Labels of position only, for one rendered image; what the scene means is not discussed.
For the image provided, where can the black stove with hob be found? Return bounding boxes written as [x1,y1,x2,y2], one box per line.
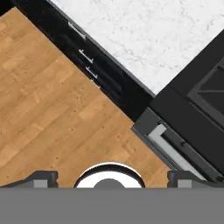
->
[148,29,224,182]

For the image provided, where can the round white and black disc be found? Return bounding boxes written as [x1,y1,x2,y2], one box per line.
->
[73,162,146,189]

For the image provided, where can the pale grey oven door handle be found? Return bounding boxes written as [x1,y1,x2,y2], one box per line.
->
[147,123,207,181]

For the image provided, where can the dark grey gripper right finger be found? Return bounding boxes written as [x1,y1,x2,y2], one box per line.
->
[166,170,224,189]

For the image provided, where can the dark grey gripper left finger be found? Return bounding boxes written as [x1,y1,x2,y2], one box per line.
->
[0,170,60,189]

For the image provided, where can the long silver drawer handle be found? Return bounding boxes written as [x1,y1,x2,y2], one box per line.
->
[67,21,88,41]

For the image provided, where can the black drawer cabinet run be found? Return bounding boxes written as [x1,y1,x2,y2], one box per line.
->
[0,0,157,123]

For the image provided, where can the dark grey oven door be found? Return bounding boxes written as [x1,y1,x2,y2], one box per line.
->
[130,106,224,184]

